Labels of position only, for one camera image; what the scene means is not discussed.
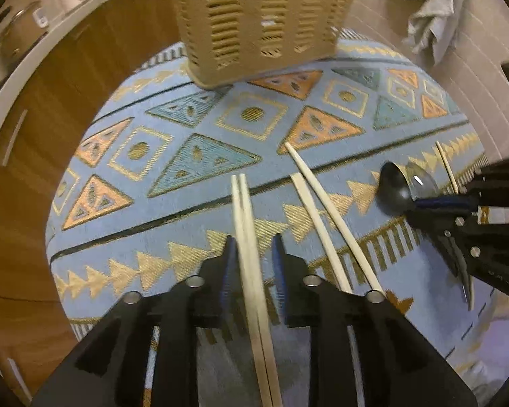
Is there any brown rice cooker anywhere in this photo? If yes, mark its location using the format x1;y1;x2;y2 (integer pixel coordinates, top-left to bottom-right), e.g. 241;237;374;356
0;0;49;72

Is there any blue patterned table mat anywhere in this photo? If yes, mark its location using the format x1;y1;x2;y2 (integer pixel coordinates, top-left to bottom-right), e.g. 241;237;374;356
45;40;504;406

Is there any beige slotted utensil basket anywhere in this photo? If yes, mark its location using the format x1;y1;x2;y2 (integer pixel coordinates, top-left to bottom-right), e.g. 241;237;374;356
172;0;353;88

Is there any grey hanging towel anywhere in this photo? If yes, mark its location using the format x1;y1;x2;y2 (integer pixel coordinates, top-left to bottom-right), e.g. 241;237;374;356
403;0;465;69

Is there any black ladle spoon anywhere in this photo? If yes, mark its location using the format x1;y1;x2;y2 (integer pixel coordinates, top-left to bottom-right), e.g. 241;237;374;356
376;161;478;215

